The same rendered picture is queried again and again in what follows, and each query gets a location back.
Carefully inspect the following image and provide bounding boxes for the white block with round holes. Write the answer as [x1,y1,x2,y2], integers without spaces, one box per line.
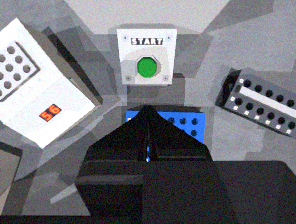
[0,18,101,148]
[64,0,230,86]

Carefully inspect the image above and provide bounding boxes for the blue tube rack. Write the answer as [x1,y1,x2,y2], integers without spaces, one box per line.
[126,109,206,143]

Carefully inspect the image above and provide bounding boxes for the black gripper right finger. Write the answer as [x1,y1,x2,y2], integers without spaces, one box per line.
[148,105,213,161]

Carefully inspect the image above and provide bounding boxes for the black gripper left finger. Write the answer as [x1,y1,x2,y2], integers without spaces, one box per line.
[82,105,148,163]

